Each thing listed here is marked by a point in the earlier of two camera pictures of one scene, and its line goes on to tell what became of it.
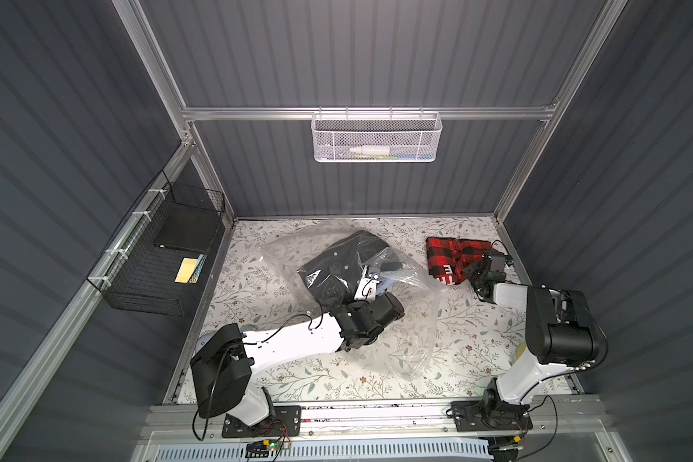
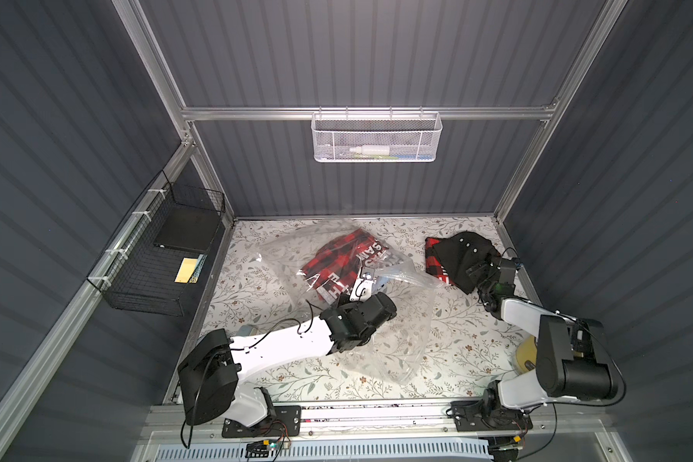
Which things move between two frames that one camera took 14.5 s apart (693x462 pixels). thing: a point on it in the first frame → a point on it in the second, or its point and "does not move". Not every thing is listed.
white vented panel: (347, 449) does not move
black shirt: (334, 275) → (462, 251)
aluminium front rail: (548, 420) does not move
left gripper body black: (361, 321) does not move
